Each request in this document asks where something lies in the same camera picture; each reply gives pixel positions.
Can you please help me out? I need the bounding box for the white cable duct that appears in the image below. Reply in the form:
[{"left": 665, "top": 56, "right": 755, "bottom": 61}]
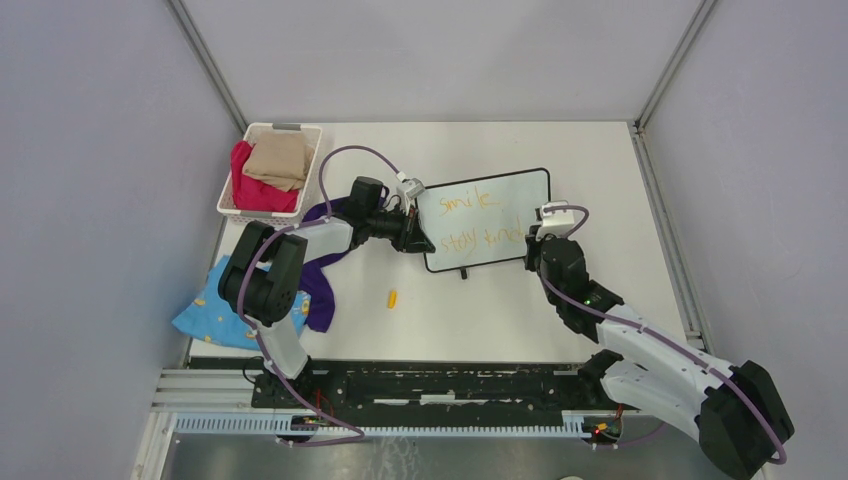
[{"left": 174, "top": 413, "right": 590, "bottom": 440}]

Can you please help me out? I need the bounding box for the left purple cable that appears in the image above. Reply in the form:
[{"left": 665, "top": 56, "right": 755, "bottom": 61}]
[{"left": 235, "top": 144, "right": 407, "bottom": 448}]

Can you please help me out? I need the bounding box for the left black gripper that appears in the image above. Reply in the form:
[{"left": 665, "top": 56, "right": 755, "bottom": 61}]
[{"left": 368, "top": 205, "right": 435, "bottom": 256}]

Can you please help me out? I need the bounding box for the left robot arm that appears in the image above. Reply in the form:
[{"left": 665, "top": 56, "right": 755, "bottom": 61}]
[{"left": 218, "top": 176, "right": 435, "bottom": 408}]

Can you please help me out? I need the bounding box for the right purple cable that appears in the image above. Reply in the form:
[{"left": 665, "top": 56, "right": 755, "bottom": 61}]
[{"left": 537, "top": 204, "right": 790, "bottom": 465}]

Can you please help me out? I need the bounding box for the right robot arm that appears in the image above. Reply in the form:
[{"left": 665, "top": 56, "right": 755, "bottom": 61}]
[{"left": 525, "top": 225, "right": 795, "bottom": 479}]

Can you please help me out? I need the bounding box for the beige cloth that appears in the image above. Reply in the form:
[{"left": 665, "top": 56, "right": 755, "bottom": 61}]
[{"left": 242, "top": 131, "right": 314, "bottom": 192}]

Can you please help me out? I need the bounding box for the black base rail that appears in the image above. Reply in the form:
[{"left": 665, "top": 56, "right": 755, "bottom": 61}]
[{"left": 185, "top": 349, "right": 645, "bottom": 429}]

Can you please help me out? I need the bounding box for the black framed whiteboard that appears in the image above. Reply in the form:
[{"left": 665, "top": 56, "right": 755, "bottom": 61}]
[{"left": 416, "top": 168, "right": 551, "bottom": 273}]

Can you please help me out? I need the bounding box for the purple cable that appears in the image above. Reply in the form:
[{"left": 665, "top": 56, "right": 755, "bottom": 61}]
[
  {"left": 537, "top": 204, "right": 790, "bottom": 465},
  {"left": 235, "top": 144, "right": 407, "bottom": 448}
]

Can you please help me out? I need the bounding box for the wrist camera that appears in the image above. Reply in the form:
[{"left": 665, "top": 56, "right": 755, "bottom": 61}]
[
  {"left": 396, "top": 178, "right": 426, "bottom": 210},
  {"left": 534, "top": 201, "right": 577, "bottom": 241}
]

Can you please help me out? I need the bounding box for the purple cloth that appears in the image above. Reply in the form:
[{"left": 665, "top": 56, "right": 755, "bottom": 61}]
[{"left": 294, "top": 195, "right": 352, "bottom": 335}]

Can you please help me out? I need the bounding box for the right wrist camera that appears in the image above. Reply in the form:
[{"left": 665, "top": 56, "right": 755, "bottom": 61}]
[{"left": 534, "top": 201, "right": 577, "bottom": 241}]

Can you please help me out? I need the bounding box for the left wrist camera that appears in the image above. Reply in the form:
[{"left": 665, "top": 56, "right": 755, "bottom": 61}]
[{"left": 396, "top": 178, "right": 426, "bottom": 210}]

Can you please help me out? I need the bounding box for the blue patterned cloth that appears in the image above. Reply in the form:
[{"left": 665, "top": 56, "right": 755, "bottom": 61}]
[{"left": 172, "top": 255, "right": 311, "bottom": 351}]

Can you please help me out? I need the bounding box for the red cloth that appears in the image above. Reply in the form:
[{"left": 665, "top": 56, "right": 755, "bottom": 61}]
[{"left": 230, "top": 141, "right": 299, "bottom": 213}]

